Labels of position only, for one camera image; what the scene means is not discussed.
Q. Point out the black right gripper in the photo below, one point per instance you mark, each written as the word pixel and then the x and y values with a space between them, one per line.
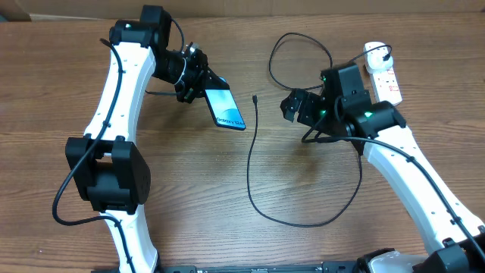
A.
pixel 310 105

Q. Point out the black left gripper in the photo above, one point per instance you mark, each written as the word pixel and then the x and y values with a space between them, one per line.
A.
pixel 203 77

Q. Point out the black smartphone blue screen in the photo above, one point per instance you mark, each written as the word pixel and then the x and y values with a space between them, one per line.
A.
pixel 224 110

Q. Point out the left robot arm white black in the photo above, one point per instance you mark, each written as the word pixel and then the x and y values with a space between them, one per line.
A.
pixel 105 163

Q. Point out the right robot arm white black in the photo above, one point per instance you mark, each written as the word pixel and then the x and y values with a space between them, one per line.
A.
pixel 343 111

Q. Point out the white charger plug adapter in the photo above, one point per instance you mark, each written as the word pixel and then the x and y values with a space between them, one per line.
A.
pixel 377 58

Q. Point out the white power strip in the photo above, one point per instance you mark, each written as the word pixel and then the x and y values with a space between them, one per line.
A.
pixel 386 87

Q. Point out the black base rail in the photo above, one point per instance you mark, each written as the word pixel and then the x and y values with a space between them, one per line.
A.
pixel 324 267

